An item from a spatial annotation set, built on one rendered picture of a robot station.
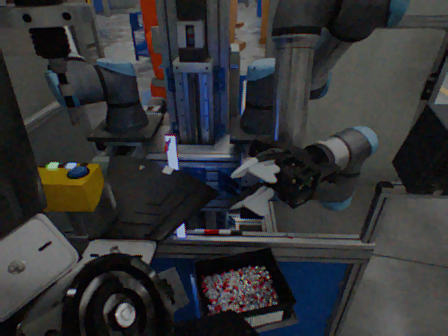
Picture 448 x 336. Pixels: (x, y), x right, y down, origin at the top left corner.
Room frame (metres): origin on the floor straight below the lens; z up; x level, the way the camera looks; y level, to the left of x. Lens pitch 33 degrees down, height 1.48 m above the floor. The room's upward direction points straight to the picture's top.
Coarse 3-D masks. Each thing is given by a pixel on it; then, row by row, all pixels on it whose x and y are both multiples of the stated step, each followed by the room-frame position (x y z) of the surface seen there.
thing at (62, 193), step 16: (48, 176) 0.60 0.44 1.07; (64, 176) 0.60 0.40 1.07; (80, 176) 0.60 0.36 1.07; (96, 176) 0.63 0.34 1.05; (48, 192) 0.57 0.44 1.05; (64, 192) 0.57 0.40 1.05; (80, 192) 0.57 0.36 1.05; (96, 192) 0.61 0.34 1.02; (48, 208) 0.57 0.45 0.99; (64, 208) 0.57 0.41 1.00; (80, 208) 0.57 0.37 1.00
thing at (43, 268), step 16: (32, 224) 0.21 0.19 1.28; (48, 224) 0.21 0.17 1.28; (0, 240) 0.19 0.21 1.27; (16, 240) 0.20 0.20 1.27; (32, 240) 0.20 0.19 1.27; (48, 240) 0.20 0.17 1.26; (64, 240) 0.20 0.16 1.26; (0, 256) 0.18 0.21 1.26; (16, 256) 0.19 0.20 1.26; (32, 256) 0.19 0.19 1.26; (48, 256) 0.19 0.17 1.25; (64, 256) 0.20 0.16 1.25; (0, 272) 0.18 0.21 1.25; (32, 272) 0.18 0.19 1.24; (48, 272) 0.18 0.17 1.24; (64, 272) 0.19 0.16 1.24; (0, 288) 0.17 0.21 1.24; (16, 288) 0.17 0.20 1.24; (32, 288) 0.17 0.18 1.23; (0, 304) 0.16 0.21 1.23; (16, 304) 0.16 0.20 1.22; (0, 320) 0.15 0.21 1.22
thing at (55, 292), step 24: (96, 264) 0.17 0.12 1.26; (120, 264) 0.19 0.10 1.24; (144, 264) 0.20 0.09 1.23; (48, 288) 0.20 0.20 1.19; (72, 288) 0.15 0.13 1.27; (96, 288) 0.16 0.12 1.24; (120, 288) 0.17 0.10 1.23; (144, 288) 0.18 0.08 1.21; (24, 312) 0.17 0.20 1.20; (48, 312) 0.13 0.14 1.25; (72, 312) 0.13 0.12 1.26; (96, 312) 0.14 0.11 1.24; (144, 312) 0.16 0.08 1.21; (168, 312) 0.17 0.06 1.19
